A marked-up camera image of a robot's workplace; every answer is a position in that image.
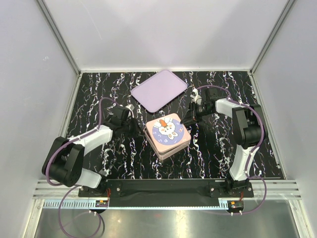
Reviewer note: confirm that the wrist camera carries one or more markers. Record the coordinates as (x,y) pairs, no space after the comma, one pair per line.
(131,108)
(196,98)

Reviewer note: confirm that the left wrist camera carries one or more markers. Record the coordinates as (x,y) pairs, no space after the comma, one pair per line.
(131,108)

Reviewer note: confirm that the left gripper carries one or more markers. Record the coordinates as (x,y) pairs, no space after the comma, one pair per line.
(136,130)

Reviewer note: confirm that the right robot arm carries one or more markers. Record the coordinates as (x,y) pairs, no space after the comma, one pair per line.
(248,127)

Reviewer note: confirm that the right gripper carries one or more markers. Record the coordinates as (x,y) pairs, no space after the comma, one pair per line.
(192,117)

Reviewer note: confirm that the silver tin lid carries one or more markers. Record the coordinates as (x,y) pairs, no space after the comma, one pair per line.
(167,129)

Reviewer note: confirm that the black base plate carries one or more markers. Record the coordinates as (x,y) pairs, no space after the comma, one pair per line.
(150,193)

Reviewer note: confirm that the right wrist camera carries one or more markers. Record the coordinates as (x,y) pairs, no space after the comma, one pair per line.
(196,98)

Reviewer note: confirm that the pink chocolate tin box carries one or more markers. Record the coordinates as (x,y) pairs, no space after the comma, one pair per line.
(165,151)

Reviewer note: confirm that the lilac plastic tray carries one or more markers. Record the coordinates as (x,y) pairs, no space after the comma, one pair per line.
(157,91)

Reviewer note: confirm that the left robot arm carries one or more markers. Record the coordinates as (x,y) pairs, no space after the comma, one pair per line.
(64,162)

